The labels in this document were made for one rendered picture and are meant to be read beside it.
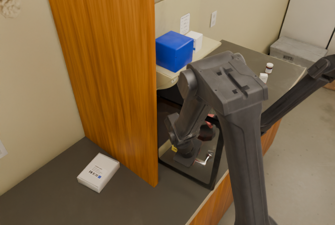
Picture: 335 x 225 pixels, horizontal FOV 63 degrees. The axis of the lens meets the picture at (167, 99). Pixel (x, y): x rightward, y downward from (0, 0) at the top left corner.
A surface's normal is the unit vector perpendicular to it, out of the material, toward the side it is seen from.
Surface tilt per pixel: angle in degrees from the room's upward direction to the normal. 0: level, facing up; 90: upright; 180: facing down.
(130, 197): 0
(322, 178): 0
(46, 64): 90
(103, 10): 90
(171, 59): 90
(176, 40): 0
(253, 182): 71
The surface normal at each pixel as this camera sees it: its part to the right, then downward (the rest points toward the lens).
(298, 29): -0.63, 0.49
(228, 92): -0.09, -0.70
